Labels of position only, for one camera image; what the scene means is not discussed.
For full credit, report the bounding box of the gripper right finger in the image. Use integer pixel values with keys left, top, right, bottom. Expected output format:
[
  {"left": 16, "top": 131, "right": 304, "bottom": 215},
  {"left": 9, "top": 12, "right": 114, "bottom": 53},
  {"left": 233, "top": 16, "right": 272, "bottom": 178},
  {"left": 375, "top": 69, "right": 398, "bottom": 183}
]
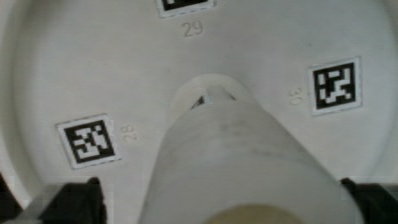
[{"left": 342, "top": 178, "right": 398, "bottom": 224}]

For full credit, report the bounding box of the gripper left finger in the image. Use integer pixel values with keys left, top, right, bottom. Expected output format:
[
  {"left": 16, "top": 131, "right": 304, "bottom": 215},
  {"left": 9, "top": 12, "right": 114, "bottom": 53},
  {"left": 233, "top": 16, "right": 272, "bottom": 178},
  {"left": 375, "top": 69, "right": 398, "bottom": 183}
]
[{"left": 11, "top": 176, "right": 111, "bottom": 224}]

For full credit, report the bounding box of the white cylindrical table leg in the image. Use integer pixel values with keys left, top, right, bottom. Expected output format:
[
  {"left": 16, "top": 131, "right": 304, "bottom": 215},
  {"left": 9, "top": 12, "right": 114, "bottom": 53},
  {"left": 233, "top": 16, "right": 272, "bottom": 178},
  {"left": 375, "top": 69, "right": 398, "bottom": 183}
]
[{"left": 139, "top": 74, "right": 365, "bottom": 224}]

